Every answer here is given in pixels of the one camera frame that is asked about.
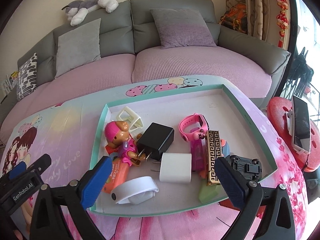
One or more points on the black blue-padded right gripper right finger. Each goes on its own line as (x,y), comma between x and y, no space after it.
(249,196)

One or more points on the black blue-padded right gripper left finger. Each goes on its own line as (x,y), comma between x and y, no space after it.
(48,221)

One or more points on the black toy car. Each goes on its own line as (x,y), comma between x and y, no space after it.
(251,169)

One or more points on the white smart watch band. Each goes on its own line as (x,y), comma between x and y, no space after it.
(135,191)

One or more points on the gold patterned lighter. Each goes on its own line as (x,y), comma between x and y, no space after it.
(214,151)

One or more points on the pink smart watch band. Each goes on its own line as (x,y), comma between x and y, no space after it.
(193,127)

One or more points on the black USB wall charger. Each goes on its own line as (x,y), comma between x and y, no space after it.
(155,141)

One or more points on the orange toy card pack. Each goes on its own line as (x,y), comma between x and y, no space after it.
(120,169)

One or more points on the pink-haired brown doll toy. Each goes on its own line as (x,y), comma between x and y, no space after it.
(120,142)

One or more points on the black white patterned pillow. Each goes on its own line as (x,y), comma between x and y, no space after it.
(27,75)

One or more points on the smartphone in white holder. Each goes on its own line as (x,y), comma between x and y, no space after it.
(300,129)

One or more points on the purple pink mini fan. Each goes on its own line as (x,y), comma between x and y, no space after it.
(197,155)

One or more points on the red plastic stool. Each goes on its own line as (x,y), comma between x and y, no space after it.
(276,113)

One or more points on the cream plastic phone stand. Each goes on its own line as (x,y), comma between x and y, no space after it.
(131,117)

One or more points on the teal shallow cardboard tray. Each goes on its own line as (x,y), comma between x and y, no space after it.
(226,110)

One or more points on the black folding chair outside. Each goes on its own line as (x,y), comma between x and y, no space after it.
(299,77)

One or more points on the light grey throw pillow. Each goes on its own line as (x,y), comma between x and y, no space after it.
(78,47)

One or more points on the pink sofa seat cover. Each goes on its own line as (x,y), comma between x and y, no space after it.
(124,69)

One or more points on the grey white plush husky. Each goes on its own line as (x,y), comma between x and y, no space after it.
(77,10)

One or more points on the red chinese knot decoration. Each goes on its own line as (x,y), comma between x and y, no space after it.
(282,21)

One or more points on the orange patterned bag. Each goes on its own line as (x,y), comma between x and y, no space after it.
(236,18)

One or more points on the purple grey throw pillow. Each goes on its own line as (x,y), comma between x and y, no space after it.
(181,28)

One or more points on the beige patterned curtain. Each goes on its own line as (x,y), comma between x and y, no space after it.
(258,15)

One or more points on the white USB wall charger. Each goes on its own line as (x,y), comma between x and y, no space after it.
(174,168)

